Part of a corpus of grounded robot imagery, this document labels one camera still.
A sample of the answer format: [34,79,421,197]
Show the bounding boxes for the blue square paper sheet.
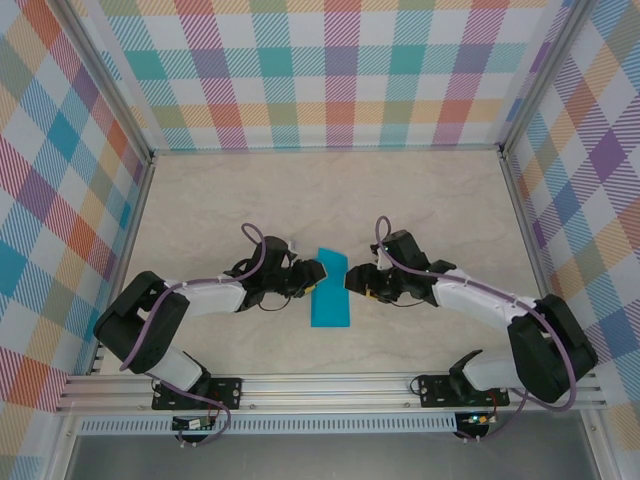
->
[309,246,352,329]

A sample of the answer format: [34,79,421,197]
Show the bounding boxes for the grey metal panel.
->
[64,432,601,480]

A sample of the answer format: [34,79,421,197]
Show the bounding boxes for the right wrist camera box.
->
[368,242,391,272]

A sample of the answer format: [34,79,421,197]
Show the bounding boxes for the aluminium mounting rail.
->
[54,369,609,414]

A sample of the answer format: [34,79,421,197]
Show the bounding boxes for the aluminium frame cross bar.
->
[149,143,504,154]

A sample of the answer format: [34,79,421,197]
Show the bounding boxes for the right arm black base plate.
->
[418,374,511,409]

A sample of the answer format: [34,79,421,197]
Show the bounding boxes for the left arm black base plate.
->
[151,377,244,412]

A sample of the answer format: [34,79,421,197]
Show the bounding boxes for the aluminium side rail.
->
[499,152,576,371]
[88,154,157,376]

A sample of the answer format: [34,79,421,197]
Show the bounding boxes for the slotted grey cable duct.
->
[78,412,459,435]

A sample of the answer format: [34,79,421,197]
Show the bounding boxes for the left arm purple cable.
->
[119,222,269,448]

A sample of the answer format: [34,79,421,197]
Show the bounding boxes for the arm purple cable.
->
[119,222,269,448]
[374,214,577,444]

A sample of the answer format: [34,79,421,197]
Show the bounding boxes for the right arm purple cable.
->
[374,214,577,444]

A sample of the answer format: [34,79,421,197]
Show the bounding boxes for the aluminium frame post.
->
[497,0,591,159]
[58,0,156,164]

